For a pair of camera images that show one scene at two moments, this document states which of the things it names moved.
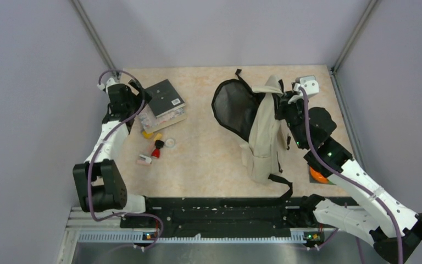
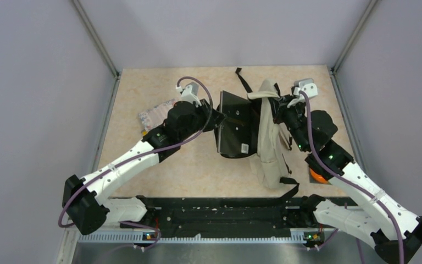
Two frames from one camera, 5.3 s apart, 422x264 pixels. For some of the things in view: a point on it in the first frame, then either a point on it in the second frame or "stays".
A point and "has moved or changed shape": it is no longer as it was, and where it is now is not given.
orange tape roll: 318,177 stays
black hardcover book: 165,99 -> 238,137
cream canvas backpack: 250,112 has moved or changed shape
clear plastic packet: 148,122 stays
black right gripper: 281,103 stays
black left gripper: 139,97 -> 214,117
